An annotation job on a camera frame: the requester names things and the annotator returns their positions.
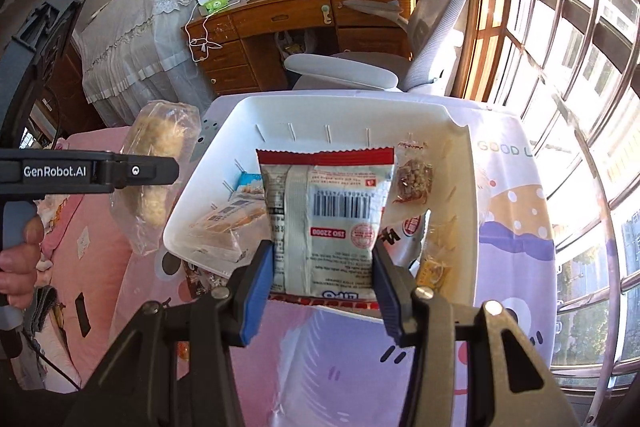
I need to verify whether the clear rice puff packet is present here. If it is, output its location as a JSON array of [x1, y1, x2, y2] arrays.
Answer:
[[110, 99, 201, 258]]

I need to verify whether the small yellow snack packet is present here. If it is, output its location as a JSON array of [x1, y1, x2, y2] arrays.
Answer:
[[417, 217, 458, 293]]

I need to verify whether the red white snack packet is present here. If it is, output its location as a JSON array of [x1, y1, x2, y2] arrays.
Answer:
[[377, 209, 431, 268]]

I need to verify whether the metal window grille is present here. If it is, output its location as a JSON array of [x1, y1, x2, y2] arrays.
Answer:
[[470, 0, 640, 413]]

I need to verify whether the white red biscuit packet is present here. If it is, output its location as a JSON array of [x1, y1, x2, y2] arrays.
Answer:
[[256, 146, 396, 308]]

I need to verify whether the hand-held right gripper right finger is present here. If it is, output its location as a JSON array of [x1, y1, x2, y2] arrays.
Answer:
[[371, 244, 581, 427]]

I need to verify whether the pink printed blanket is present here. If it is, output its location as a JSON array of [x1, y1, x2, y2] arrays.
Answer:
[[30, 127, 151, 388]]

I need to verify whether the grey office chair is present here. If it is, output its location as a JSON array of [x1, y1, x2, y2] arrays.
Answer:
[[285, 0, 488, 95]]

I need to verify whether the white lace furniture cover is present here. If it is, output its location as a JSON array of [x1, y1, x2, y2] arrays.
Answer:
[[75, 0, 216, 128]]

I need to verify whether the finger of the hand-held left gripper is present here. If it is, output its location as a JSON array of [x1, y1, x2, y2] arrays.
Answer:
[[106, 153, 180, 192]]

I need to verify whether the white plastic bin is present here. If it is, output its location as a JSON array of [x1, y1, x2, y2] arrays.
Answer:
[[162, 92, 481, 320]]

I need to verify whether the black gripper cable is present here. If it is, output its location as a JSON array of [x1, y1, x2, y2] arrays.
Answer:
[[30, 347, 81, 390]]

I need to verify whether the large clear orange cracker bag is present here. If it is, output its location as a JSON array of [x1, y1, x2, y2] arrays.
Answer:
[[187, 172, 273, 263]]

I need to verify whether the person's left hand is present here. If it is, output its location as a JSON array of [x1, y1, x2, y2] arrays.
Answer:
[[0, 216, 46, 305]]

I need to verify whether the clear nut candy packet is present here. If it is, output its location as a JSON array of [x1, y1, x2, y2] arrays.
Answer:
[[392, 138, 433, 205]]

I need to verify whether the white cable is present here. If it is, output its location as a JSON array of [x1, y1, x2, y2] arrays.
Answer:
[[185, 2, 223, 62]]

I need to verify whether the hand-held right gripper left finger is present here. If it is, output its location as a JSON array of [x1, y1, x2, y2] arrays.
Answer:
[[65, 241, 276, 427]]

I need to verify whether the wooden desk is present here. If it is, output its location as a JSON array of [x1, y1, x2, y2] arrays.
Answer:
[[187, 0, 418, 98]]

